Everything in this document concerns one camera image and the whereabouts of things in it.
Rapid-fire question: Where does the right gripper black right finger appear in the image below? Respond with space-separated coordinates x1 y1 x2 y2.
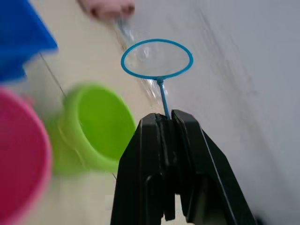
171 109 255 225

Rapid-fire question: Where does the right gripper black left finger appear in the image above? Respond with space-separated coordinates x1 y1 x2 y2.
109 113 176 225

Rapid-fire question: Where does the blue hoop fishing net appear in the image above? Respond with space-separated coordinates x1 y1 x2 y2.
120 38 195 119

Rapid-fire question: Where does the green plastic bucket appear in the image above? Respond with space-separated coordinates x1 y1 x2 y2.
45 82 138 174

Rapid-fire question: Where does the pink plastic bucket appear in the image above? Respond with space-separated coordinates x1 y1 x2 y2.
0 85 53 225

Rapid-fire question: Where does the blue plastic tub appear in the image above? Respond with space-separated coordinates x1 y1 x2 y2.
0 0 59 82

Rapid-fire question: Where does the clear plastic bag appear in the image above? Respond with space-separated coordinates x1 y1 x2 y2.
112 15 170 104

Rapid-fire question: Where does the pink rolled mat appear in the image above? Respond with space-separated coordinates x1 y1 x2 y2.
78 0 136 21

